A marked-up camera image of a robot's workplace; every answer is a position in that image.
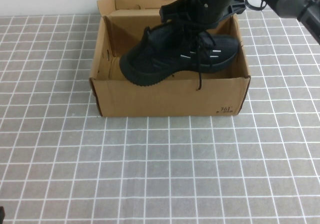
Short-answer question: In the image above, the black knit sneaker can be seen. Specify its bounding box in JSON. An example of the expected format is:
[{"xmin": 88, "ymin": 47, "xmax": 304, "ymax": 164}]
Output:
[{"xmin": 118, "ymin": 18, "xmax": 240, "ymax": 91}]

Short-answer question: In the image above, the brown cardboard shoe box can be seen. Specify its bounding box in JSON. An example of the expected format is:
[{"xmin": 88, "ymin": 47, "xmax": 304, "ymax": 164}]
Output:
[{"xmin": 88, "ymin": 0, "xmax": 252, "ymax": 118}]

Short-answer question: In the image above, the black zip tie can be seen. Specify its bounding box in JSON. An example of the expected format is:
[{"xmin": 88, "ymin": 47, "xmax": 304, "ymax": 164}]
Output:
[{"xmin": 298, "ymin": 0, "xmax": 317, "ymax": 22}]

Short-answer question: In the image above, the grey white-checked tablecloth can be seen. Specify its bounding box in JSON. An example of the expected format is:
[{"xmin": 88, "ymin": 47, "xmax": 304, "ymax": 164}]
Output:
[{"xmin": 0, "ymin": 6, "xmax": 320, "ymax": 224}]

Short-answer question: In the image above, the thin right camera cable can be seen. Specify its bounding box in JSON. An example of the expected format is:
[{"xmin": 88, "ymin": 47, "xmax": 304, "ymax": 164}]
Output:
[{"xmin": 241, "ymin": 0, "xmax": 270, "ymax": 11}]

